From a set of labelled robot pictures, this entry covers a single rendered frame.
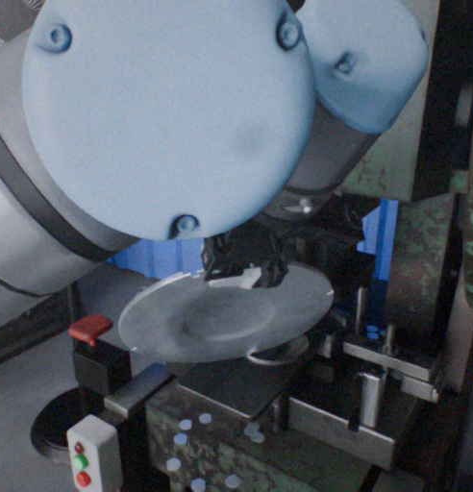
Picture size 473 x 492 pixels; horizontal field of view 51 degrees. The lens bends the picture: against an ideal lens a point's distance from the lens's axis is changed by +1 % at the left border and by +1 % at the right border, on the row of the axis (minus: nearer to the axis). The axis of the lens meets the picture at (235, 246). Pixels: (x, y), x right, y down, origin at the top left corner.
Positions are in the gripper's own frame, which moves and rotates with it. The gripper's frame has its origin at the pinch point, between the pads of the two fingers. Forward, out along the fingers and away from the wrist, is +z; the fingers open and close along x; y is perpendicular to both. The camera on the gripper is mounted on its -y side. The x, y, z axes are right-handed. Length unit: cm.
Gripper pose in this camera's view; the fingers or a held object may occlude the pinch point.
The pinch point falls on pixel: (245, 270)
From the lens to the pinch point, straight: 57.5
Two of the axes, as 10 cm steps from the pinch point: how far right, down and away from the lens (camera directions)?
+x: 2.2, 9.1, -3.6
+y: -9.5, 1.1, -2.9
